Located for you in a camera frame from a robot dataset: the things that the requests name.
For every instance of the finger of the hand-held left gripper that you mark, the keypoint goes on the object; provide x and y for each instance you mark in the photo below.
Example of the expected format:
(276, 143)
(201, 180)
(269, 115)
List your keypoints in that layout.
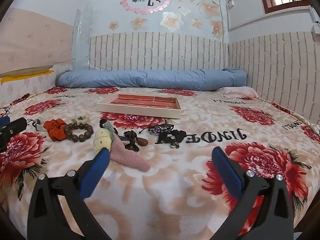
(3, 145)
(15, 127)

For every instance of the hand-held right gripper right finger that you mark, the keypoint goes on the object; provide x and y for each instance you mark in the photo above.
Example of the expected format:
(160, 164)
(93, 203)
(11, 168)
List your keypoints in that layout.
(226, 172)

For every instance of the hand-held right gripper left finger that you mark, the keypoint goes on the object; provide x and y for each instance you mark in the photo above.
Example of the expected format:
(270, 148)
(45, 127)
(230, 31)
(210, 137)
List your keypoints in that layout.
(95, 170)

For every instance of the orange scrunchie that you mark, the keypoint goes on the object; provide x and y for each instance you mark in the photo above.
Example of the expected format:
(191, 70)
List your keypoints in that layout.
(53, 128)

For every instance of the cream scrunchie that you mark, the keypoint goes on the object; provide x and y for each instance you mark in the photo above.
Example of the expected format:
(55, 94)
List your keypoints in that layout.
(83, 118)

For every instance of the white tray with brick lining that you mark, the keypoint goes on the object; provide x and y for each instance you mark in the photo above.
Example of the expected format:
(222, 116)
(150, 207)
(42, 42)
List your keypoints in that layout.
(140, 111)

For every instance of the black hair claw clip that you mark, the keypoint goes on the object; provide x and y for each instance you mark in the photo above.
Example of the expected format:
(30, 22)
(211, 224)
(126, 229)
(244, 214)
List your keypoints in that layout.
(131, 143)

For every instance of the floral printed blanket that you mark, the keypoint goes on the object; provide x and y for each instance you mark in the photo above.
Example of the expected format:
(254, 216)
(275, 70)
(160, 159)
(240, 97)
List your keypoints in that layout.
(175, 180)

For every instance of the yellow tape strip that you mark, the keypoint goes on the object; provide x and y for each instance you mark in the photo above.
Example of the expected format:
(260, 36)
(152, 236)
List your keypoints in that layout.
(25, 75)

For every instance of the brown oval pendant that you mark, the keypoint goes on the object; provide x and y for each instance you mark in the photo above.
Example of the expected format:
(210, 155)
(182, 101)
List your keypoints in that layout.
(142, 142)

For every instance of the pink pillow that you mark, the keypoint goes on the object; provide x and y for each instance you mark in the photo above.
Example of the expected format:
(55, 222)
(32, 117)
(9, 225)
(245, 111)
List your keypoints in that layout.
(237, 91)

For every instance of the pink padded board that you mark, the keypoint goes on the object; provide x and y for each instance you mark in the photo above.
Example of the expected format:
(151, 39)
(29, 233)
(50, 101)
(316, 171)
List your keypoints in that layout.
(30, 42)

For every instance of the rolled blue duvet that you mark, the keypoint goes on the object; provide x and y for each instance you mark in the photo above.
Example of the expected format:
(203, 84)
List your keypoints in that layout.
(150, 78)

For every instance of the clear plastic sheet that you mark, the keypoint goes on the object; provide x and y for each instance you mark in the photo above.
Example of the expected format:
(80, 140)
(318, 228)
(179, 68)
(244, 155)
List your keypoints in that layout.
(81, 42)

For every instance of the group of flower wall stickers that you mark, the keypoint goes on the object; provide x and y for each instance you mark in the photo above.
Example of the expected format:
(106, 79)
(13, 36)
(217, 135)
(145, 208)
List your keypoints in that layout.
(171, 20)

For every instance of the white wall socket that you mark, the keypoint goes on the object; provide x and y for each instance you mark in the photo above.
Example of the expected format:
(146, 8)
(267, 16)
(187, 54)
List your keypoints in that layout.
(316, 28)

